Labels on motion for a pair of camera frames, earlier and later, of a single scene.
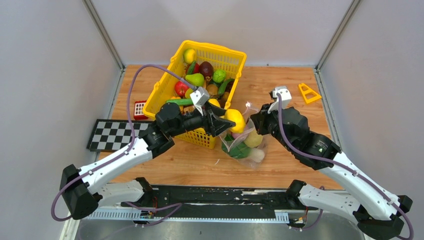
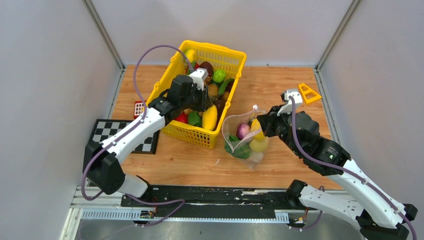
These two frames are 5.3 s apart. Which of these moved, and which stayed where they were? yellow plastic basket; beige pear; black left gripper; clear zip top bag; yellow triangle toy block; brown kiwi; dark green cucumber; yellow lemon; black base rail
Moved: yellow lemon; beige pear; black left gripper
Stayed: brown kiwi; yellow plastic basket; black base rail; dark green cucumber; clear zip top bag; yellow triangle toy block
